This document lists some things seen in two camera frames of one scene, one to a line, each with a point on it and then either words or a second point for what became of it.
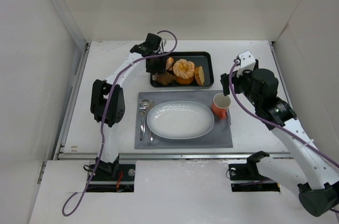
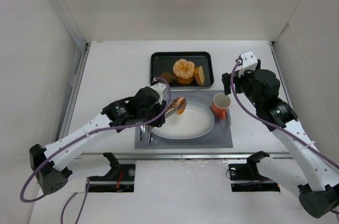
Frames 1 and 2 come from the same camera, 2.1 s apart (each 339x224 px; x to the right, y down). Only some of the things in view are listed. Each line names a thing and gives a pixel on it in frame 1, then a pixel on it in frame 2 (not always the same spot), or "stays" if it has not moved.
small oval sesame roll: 169,62 → 181,104
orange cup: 220,105 stays
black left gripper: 155,65 → 161,114
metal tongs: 154,77 → 171,109
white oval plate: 180,119 stays
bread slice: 199,75 stays
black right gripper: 226,83 stays
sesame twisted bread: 183,68 stays
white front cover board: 166,192 stays
